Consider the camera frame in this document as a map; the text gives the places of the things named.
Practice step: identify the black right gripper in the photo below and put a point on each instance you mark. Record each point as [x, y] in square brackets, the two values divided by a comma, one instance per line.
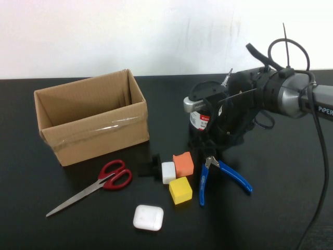
[234, 122]

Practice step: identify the black screwdriver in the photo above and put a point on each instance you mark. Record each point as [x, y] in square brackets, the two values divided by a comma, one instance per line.
[227, 78]

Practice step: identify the black mesh pen holder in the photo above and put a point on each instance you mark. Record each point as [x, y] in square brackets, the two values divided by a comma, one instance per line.
[197, 119]

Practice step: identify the orange foam block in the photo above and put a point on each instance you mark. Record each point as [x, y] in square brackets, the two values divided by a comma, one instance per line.
[184, 165]

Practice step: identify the white foam block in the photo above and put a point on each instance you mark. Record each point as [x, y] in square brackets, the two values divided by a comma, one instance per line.
[168, 172]

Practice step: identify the yellow foam block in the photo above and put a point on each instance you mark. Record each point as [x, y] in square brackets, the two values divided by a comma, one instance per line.
[180, 191]

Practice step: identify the white earbuds case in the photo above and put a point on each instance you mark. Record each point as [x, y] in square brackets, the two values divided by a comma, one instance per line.
[148, 217]

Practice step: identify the brown cardboard box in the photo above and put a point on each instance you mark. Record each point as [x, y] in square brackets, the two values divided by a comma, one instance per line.
[104, 140]

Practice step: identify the black zip tie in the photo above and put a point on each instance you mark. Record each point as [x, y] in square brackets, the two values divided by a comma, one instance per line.
[286, 47]

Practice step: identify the black plastic bracket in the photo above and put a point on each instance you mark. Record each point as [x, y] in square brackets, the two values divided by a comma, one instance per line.
[145, 169]

